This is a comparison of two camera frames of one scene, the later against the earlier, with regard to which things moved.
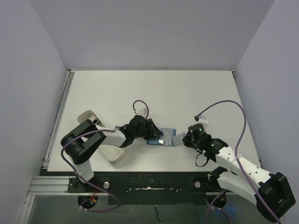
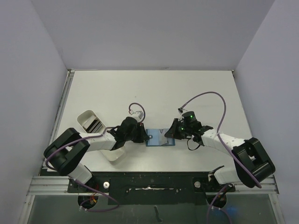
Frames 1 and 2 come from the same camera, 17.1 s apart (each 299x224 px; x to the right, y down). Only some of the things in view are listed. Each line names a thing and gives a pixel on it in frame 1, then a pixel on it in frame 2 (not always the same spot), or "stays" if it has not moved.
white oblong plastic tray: (113, 153) stays
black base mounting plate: (154, 188) stays
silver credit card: (177, 139) → (163, 139)
